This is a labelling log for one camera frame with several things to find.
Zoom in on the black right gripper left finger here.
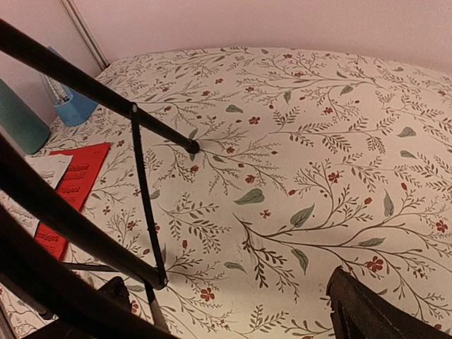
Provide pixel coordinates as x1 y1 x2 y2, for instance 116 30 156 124
96 276 131 318

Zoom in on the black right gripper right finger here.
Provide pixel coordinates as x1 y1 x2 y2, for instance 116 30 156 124
326 266 451 339

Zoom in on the black music stand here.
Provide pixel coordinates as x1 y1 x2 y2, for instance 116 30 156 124
1 21 200 338

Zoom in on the red sheet music paper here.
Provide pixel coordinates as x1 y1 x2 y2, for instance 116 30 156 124
35 143 110 261

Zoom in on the white sheet music paper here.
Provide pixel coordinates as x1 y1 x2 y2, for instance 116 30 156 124
1 155 73 237

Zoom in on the floral tablecloth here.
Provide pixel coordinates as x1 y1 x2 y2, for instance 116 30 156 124
98 47 451 338

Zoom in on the blue metronome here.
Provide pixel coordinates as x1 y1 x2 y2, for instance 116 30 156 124
38 45 100 126

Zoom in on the teal cylindrical cup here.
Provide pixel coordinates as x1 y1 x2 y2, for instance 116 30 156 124
1 80 51 155

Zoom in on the left aluminium corner post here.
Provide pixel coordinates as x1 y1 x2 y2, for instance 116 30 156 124
60 0 109 70

